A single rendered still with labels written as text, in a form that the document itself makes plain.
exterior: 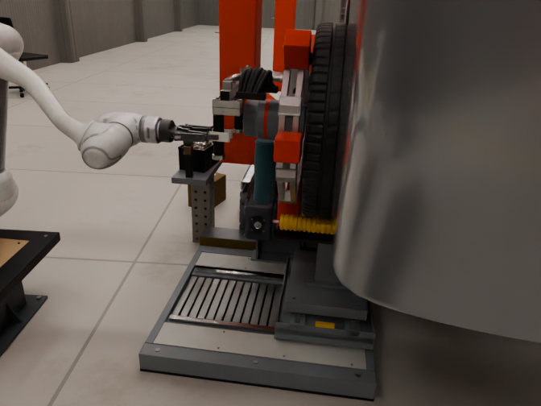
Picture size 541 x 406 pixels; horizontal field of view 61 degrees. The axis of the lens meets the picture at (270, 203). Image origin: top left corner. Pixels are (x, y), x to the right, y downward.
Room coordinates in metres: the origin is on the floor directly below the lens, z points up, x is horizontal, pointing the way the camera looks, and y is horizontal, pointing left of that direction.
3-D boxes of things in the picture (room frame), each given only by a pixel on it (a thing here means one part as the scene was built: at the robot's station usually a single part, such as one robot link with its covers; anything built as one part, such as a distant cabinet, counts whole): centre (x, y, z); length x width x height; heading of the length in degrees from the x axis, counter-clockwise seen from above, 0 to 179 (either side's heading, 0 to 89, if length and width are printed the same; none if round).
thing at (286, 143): (1.29, -0.04, 0.85); 0.09 x 0.08 x 0.07; 173
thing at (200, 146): (2.22, 0.37, 0.51); 0.20 x 0.14 x 0.13; 165
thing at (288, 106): (1.60, -0.07, 0.85); 0.54 x 0.07 x 0.54; 173
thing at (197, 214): (2.27, 0.36, 0.21); 0.10 x 0.10 x 0.42; 83
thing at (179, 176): (2.24, 0.37, 0.44); 0.43 x 0.17 x 0.03; 173
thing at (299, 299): (1.58, -0.24, 0.32); 0.40 x 0.30 x 0.28; 173
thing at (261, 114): (1.61, 0.00, 0.85); 0.21 x 0.14 x 0.14; 83
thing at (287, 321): (1.58, -0.24, 0.13); 0.50 x 0.36 x 0.10; 173
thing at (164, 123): (1.48, 0.33, 0.83); 0.09 x 0.08 x 0.07; 84
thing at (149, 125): (1.49, 0.40, 0.83); 0.09 x 0.06 x 0.09; 174
